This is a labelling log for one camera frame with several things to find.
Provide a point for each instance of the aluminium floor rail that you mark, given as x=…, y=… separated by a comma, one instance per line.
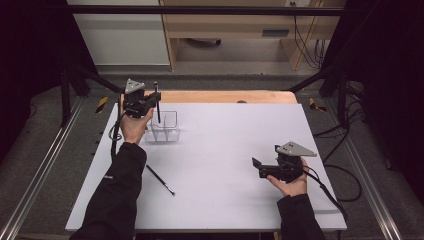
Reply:
x=40, y=173
x=366, y=180

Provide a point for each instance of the yellow clamp right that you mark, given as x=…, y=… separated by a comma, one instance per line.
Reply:
x=313, y=105

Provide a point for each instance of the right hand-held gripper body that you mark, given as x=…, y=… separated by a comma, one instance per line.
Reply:
x=286, y=168

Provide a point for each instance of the person's left hand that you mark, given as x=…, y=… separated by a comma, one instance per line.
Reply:
x=133, y=130

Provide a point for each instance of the black makeup brush silver ferrule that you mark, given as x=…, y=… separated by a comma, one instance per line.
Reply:
x=161, y=181

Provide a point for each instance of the white cabinet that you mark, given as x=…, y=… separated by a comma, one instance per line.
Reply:
x=123, y=40

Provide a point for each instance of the person's right hand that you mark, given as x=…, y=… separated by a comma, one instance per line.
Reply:
x=295, y=188

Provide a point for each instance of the white board table cover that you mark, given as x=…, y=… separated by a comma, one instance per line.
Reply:
x=213, y=200

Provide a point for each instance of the yellow clamp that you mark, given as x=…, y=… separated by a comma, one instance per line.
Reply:
x=313, y=105
x=102, y=104

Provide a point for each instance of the black metal crossbar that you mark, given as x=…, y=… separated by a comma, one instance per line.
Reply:
x=200, y=10

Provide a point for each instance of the black curtain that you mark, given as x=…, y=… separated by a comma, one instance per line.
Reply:
x=390, y=66
x=30, y=50

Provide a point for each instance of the clear plastic organizer box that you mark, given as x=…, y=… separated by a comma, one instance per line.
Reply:
x=166, y=131

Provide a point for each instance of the yellow clamp left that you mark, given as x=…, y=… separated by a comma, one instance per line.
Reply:
x=102, y=104

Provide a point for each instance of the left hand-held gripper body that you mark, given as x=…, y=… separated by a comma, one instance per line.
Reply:
x=135, y=101

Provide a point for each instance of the black metal frame stand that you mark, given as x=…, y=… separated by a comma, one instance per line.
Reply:
x=65, y=100
x=342, y=100

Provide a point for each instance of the light wooden desk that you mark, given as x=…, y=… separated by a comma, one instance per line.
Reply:
x=230, y=25

